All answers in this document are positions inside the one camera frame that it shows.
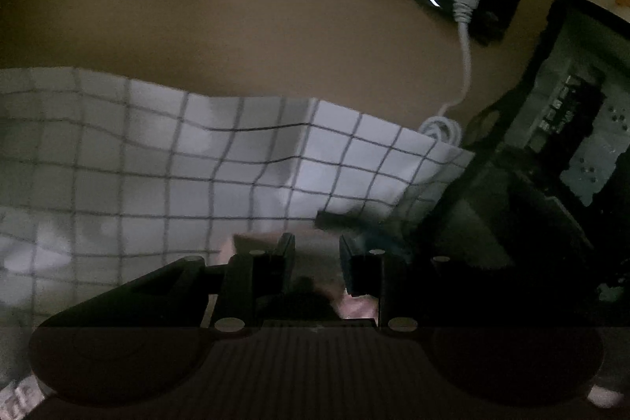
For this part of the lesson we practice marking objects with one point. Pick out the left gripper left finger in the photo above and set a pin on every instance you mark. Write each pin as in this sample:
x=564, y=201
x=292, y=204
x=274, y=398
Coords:
x=251, y=288

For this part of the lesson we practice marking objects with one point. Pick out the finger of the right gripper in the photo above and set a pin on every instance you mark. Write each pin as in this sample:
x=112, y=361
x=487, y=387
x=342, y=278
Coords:
x=325, y=220

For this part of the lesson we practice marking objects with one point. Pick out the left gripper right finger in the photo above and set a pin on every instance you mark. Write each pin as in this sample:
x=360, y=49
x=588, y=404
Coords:
x=383, y=273

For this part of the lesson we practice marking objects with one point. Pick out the white black grid tablecloth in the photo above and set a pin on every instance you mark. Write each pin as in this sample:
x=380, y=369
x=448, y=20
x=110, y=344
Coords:
x=118, y=197

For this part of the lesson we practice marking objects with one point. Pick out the open computer case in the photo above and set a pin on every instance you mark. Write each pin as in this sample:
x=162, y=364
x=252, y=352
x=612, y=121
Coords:
x=547, y=192

